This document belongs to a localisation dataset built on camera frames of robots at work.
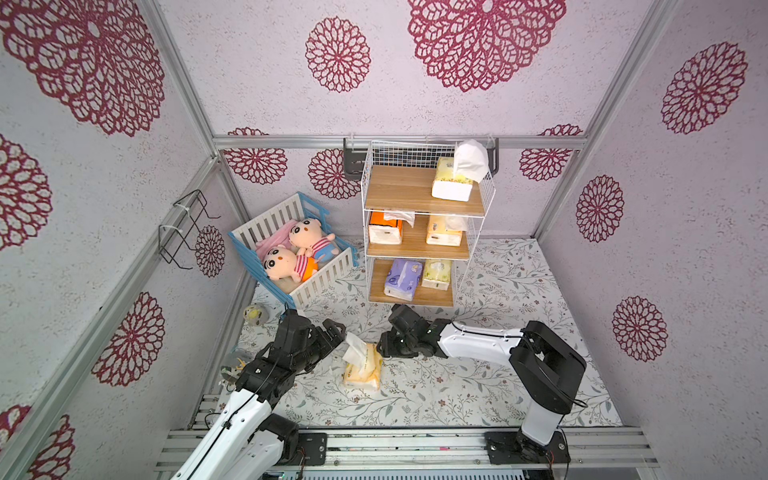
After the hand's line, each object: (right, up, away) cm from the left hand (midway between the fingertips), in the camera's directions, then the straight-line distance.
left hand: (337, 337), depth 78 cm
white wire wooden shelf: (+23, +32, +8) cm, 40 cm away
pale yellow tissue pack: (+29, +29, +3) cm, 41 cm away
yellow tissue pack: (+7, -8, +3) cm, 11 cm away
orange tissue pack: (+13, +29, +3) cm, 32 cm away
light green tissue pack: (+30, +16, +25) cm, 42 cm away
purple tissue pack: (+18, +15, +22) cm, 32 cm away
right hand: (+14, -5, +11) cm, 18 cm away
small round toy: (-27, +4, +15) cm, 31 cm away
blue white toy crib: (-19, +25, +25) cm, 40 cm away
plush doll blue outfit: (-13, +29, +22) cm, 39 cm away
